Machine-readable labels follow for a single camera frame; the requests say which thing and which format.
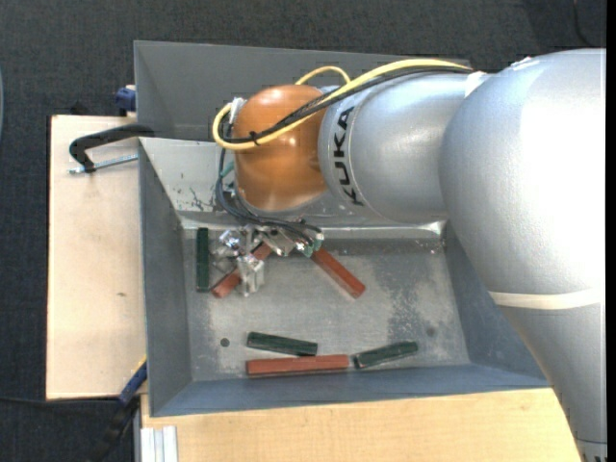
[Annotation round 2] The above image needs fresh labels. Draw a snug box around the grey metal bin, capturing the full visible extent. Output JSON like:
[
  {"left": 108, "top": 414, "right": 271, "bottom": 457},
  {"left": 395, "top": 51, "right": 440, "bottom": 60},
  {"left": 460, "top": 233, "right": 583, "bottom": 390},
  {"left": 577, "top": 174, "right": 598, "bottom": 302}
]
[{"left": 133, "top": 39, "right": 550, "bottom": 418}]

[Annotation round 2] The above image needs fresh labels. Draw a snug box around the red-brown flat block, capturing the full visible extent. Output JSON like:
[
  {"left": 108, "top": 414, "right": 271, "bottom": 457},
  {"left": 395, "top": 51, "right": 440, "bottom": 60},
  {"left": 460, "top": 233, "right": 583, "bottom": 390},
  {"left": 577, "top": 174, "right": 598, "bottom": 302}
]
[
  {"left": 310, "top": 247, "right": 367, "bottom": 301},
  {"left": 244, "top": 353, "right": 351, "bottom": 379},
  {"left": 212, "top": 243, "right": 273, "bottom": 299}
]

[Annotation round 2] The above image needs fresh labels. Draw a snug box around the dark green flat block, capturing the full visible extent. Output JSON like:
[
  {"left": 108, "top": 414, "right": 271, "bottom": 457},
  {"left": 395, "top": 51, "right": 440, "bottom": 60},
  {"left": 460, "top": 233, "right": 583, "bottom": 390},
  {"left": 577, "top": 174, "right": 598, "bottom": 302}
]
[
  {"left": 245, "top": 331, "right": 320, "bottom": 358},
  {"left": 195, "top": 226, "right": 212, "bottom": 294},
  {"left": 353, "top": 340, "right": 420, "bottom": 371}
]

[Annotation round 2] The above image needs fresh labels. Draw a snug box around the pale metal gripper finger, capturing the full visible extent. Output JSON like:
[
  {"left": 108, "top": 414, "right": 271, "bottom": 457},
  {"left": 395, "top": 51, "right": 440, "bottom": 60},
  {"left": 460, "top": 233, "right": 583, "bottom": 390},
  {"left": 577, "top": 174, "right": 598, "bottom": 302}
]
[
  {"left": 214, "top": 229, "right": 243, "bottom": 262},
  {"left": 237, "top": 252, "right": 267, "bottom": 298}
]

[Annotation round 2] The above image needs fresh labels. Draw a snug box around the pale wood flat board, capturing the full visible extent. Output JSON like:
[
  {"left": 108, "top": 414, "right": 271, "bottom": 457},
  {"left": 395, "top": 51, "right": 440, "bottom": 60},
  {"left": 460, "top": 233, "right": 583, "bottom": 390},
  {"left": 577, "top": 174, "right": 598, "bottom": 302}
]
[{"left": 45, "top": 115, "right": 148, "bottom": 401}]

